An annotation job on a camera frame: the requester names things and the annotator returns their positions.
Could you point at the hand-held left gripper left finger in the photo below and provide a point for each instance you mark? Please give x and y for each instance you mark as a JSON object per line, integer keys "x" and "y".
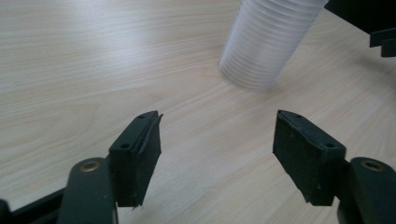
{"x": 134, "y": 161}

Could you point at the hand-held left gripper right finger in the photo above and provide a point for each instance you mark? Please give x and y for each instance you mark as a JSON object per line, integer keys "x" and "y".
{"x": 308, "y": 158}

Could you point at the stack of clear plastic cups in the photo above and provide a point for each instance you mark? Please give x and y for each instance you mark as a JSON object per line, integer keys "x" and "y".
{"x": 264, "y": 46}

